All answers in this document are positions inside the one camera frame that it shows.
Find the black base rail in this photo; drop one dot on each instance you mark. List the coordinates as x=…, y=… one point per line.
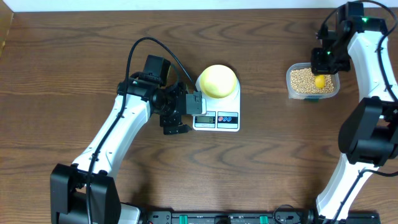
x=280, y=216

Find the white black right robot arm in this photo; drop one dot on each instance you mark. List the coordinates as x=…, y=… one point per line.
x=368, y=138

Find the white digital kitchen scale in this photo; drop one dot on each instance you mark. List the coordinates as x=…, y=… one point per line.
x=222, y=114

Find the clear container of soybeans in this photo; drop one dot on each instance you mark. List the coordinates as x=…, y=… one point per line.
x=300, y=83

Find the yellow plastic scoop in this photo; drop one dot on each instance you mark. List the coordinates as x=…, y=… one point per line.
x=319, y=81

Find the cardboard box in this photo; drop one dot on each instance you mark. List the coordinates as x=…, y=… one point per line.
x=6, y=17

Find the yellow plastic bowl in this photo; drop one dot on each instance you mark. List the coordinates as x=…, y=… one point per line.
x=218, y=81

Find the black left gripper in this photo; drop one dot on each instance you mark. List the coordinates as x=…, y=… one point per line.
x=173, y=128

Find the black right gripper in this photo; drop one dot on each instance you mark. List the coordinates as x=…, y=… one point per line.
x=318, y=66

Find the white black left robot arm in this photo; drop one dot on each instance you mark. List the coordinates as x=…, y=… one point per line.
x=85, y=191

